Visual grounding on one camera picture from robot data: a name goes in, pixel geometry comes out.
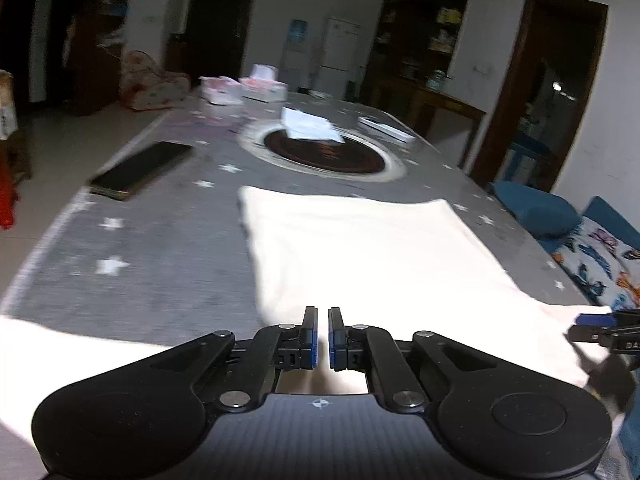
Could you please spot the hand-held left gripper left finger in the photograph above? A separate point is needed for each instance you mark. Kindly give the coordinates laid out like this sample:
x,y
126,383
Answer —
x,y
312,342

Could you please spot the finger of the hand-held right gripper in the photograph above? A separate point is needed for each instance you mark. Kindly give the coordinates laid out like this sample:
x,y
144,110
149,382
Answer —
x,y
594,319
587,335

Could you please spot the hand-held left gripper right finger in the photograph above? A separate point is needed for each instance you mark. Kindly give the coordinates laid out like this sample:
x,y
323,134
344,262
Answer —
x,y
334,345

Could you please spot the cream garment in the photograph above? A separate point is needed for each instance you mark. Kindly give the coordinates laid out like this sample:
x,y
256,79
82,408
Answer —
x,y
380,270

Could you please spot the butterfly print cloth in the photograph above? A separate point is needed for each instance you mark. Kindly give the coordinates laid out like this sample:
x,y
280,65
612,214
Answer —
x,y
602,260

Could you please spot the blue sofa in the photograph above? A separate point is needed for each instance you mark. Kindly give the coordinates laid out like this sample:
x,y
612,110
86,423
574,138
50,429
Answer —
x,y
610,212

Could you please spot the blue cushion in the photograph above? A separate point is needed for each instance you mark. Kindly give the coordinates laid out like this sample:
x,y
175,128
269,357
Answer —
x,y
537,207

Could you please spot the round dark table hotplate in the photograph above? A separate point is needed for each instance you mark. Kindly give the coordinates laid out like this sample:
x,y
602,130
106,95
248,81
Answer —
x,y
325,152

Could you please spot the white folded paper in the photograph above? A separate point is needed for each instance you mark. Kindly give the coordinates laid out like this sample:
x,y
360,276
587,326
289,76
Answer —
x,y
310,125

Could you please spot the white flat box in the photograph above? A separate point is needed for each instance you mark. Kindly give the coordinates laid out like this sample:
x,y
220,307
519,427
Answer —
x,y
385,129

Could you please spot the white tissue box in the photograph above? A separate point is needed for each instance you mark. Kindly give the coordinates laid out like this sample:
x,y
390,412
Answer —
x,y
262,87

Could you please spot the brown wooden desk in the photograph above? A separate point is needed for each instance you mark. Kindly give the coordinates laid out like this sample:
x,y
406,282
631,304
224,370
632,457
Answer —
x,y
445,105

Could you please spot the pink white tissue pack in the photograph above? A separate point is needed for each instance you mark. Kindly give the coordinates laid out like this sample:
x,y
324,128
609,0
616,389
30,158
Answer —
x,y
220,90

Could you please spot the white refrigerator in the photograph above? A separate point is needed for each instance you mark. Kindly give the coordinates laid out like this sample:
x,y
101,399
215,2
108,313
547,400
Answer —
x,y
337,57

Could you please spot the water dispenser with blue bottle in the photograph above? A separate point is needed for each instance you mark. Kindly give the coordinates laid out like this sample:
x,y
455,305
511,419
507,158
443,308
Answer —
x,y
296,55

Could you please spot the floral fabric bag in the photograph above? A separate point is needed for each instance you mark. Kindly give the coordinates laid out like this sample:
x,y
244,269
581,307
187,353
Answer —
x,y
147,82

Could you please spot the dark wooden door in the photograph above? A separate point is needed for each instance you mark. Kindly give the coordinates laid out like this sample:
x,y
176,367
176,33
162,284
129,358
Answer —
x,y
220,30

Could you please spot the red plastic stool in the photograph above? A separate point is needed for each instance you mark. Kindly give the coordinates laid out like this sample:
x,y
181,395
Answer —
x,y
7,200

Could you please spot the dark wooden shelf cabinet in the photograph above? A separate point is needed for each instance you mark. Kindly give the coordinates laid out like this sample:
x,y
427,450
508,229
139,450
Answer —
x,y
95,35

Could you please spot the printed paper bag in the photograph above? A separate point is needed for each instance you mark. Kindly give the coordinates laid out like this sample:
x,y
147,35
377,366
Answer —
x,y
6,105

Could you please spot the dark wooden door frame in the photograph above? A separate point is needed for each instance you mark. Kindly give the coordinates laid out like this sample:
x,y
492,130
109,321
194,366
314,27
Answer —
x,y
515,85

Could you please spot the dark wooden wall shelf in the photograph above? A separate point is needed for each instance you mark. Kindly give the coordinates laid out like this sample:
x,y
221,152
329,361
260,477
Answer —
x,y
425,30

